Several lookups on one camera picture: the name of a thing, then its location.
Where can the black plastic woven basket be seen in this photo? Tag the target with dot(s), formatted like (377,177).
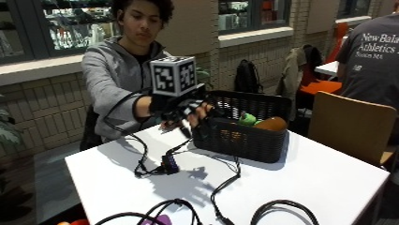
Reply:
(244,137)

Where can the grey framed window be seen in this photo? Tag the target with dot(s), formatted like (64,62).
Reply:
(252,14)
(53,25)

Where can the purple object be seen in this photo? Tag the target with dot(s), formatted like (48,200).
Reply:
(159,220)

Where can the beige jacket on chair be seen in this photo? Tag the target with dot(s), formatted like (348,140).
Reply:
(292,73)

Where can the orange chair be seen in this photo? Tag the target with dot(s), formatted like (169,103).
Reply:
(319,86)

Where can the black backpack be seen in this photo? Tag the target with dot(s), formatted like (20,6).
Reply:
(247,77)

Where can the red orange object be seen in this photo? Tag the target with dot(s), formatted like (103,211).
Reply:
(75,222)

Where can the white cube with black markers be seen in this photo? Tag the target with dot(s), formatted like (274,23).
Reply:
(173,76)

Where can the green potted plant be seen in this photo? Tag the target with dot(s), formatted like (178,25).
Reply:
(6,129)

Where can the wooden chair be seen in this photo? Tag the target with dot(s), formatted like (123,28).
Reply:
(351,126)

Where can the green soft toy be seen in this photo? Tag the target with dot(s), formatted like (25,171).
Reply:
(247,119)

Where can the orange brown round toy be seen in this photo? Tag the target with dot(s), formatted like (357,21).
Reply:
(271,124)

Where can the the person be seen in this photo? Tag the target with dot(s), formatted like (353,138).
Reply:
(109,72)

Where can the white background table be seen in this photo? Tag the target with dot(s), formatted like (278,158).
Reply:
(328,67)

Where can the small green plant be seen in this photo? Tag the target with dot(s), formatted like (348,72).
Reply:
(202,75)

